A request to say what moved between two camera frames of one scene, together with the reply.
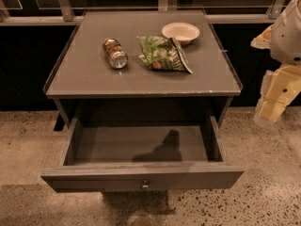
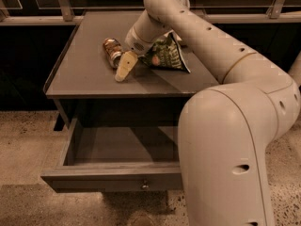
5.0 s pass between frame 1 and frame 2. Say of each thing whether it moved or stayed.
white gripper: moved
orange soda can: stayed
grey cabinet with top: stayed
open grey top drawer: stayed
